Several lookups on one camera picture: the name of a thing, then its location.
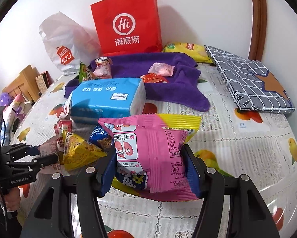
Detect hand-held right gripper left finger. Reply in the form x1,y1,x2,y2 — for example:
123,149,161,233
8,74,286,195
19,147,118,238

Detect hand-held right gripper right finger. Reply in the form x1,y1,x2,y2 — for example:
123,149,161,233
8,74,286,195
181,144,280,238

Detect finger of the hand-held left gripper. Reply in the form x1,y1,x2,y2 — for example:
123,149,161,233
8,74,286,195
6,153,59,178
0,142,40,164

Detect pink and yellow snack packet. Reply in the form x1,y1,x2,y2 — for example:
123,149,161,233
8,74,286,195
97,113,202,202

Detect blue cookie packet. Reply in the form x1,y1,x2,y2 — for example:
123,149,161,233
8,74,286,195
89,125,114,150

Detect small white red snack packet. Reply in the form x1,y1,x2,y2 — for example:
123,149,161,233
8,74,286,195
60,97,73,119

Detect green snack packet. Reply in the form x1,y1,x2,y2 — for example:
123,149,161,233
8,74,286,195
79,62,94,82

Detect panda face snack packet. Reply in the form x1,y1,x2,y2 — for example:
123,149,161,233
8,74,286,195
92,57,114,78

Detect light pink snack packet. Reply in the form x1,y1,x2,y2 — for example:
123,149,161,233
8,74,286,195
148,62,176,76

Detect person's left hand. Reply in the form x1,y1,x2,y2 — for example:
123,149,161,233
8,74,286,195
3,183,23,214

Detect yellow triangular snack packet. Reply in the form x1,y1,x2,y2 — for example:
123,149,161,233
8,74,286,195
63,132,108,171

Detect pink purple plush toy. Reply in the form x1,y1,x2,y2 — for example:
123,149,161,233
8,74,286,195
0,92,33,129

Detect fruit print tablecloth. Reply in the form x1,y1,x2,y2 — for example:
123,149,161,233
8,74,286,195
8,62,297,238

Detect wooden headboard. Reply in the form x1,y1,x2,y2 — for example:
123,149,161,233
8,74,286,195
2,64,41,102

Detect patterned cardboard box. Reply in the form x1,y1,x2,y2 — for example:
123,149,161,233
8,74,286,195
35,71,55,97

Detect blue tissue pack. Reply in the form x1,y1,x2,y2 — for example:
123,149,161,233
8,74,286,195
69,78,147,125

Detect purple towel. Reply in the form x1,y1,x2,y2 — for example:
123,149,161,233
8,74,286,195
64,53,210,112

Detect grey checked folded cloth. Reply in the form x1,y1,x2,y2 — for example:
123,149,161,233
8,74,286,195
204,45,296,115

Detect white plastic bag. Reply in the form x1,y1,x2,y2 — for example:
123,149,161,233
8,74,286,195
39,12,102,76

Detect yellow chip bag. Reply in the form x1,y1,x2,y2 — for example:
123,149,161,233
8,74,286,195
162,42,213,63

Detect red paper bag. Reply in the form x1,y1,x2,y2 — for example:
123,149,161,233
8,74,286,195
90,0,163,57

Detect brown wooden door frame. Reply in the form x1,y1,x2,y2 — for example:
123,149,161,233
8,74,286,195
248,0,267,61

